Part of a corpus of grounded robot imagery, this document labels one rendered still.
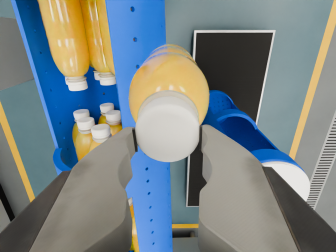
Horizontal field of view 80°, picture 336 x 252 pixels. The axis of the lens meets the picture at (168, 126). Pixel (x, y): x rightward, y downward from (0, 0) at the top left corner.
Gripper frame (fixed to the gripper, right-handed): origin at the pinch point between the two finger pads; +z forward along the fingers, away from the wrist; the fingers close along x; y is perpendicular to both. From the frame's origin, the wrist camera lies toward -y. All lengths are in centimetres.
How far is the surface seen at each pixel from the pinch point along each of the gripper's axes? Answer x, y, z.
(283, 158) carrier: 34, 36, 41
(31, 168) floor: -135, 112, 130
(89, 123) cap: -19.6, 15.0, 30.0
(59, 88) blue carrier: -28.6, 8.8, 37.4
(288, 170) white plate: 35, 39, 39
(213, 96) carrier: 27, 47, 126
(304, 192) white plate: 42, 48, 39
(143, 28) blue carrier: -4.4, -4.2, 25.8
